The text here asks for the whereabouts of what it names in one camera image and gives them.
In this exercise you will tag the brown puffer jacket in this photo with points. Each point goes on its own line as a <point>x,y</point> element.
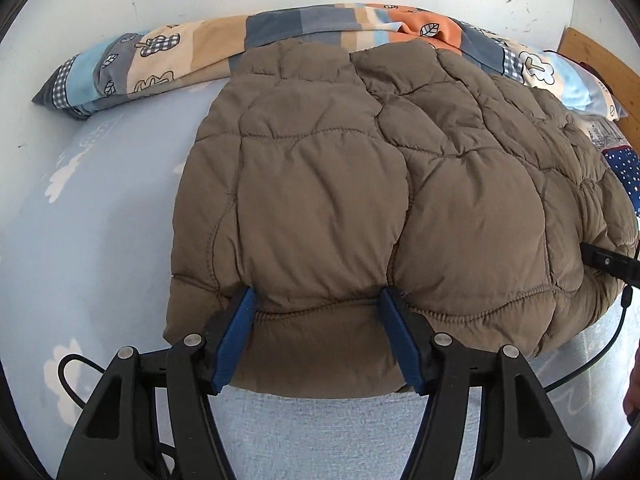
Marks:
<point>380,200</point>

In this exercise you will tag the light blue cloud-print bed sheet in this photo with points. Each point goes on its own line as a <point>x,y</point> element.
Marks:
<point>90,240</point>

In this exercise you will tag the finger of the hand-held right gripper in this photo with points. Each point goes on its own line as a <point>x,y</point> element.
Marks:
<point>612,262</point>

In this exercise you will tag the white printed cloth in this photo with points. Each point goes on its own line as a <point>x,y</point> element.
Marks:
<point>605,130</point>

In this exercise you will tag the navy star-print cloth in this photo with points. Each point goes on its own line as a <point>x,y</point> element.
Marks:
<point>625,167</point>

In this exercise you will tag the wooden headboard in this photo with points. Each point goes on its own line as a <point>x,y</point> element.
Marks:
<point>600,57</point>

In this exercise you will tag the patchwork quilt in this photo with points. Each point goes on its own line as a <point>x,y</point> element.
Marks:
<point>200,55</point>

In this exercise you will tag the person's right hand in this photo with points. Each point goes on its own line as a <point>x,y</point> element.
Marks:
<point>634,390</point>

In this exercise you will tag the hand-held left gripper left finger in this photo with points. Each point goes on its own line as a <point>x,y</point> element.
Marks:
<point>235,340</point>

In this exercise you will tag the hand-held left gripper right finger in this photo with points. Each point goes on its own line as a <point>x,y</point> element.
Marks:
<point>402,345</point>

